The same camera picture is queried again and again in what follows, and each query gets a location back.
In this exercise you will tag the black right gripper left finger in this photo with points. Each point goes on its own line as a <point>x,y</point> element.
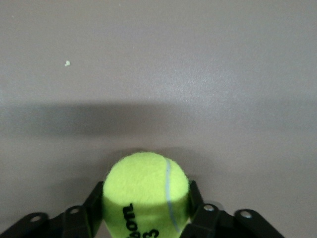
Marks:
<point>74,223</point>

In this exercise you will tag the small pale lint crumb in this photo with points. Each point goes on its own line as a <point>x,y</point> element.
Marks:
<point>67,63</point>

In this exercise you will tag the yellow tennis ball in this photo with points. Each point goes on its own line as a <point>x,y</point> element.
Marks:
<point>138,183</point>

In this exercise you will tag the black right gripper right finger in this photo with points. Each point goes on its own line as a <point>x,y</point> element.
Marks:
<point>213,223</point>

